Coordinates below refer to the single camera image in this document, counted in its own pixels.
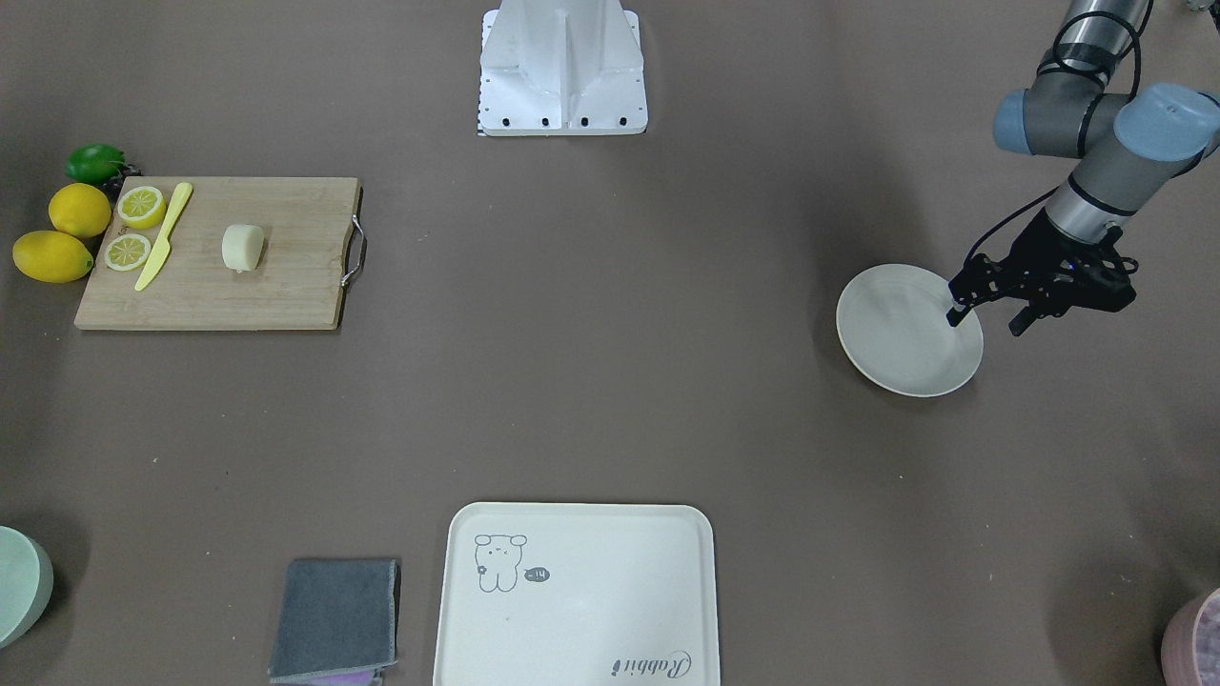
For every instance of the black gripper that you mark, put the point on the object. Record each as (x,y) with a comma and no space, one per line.
(1036,248)

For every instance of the beige round plate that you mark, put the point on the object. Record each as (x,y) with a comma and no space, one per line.
(892,325)

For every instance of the white steamed bun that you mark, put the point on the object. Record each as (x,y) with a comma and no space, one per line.
(242,247)

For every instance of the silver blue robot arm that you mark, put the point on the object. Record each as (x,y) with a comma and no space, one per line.
(1126,147)

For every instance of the white rabbit tray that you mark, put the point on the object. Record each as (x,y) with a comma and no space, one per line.
(578,594)

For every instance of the pink bowl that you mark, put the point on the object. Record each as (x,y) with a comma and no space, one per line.
(1190,644)

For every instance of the wooden cutting board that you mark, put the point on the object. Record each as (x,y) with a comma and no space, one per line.
(299,283)

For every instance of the grey folded cloth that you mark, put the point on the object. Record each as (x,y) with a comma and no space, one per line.
(337,622)

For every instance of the yellow plastic knife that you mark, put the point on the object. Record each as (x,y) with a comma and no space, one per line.
(161,246)

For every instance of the lemon half upper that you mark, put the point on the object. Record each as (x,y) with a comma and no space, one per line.
(142,208)

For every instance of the lemon half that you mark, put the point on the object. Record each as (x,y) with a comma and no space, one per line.
(127,252)
(142,208)

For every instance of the lemon half lower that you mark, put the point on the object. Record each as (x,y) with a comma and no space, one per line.
(127,252)

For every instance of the green lime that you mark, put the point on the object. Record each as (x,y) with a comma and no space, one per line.
(95,163)

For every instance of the yellow lemon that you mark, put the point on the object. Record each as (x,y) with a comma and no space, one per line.
(80,210)
(52,257)

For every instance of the mint green bowl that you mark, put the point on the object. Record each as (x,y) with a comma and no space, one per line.
(26,584)

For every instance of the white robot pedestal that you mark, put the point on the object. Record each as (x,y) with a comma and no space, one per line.
(561,68)

